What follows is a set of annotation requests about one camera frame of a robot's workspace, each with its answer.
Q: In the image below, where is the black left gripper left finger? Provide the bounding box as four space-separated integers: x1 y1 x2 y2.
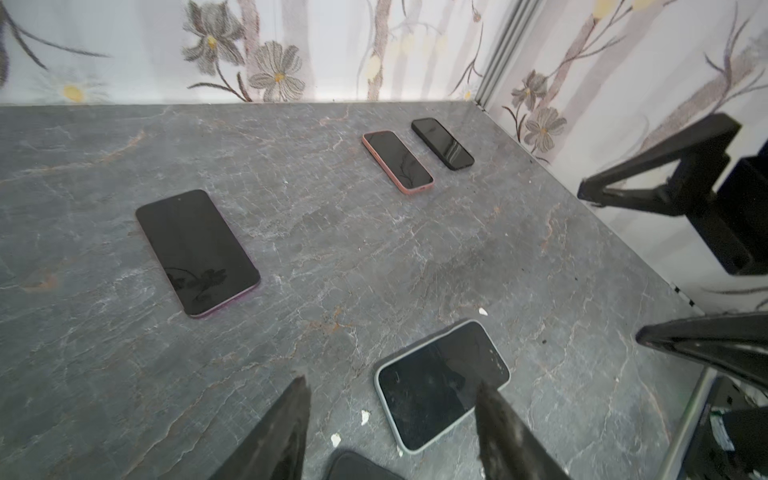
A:
210 376 311 480

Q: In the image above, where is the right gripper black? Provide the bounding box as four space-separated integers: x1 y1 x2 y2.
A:
577 113 767 390

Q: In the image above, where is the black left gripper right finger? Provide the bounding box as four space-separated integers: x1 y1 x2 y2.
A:
475 382 570 480

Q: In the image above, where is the black phone case front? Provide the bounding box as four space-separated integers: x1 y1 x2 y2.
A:
325 451 403 480

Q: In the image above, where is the black phone case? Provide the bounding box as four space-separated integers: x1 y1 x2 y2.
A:
325 451 403 480
411 117 475 171

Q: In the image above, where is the light green phone case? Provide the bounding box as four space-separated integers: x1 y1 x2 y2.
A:
373 318 512 455

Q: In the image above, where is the small dark phone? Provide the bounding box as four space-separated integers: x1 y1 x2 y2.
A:
135 189 261 318

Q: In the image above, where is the purple-edged black phone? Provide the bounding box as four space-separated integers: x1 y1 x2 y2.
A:
362 130 434 194

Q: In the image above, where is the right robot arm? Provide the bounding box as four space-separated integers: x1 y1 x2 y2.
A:
577 113 767 479

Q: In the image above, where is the aluminium corner frame post right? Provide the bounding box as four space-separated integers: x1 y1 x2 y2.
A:
475 0 541 111

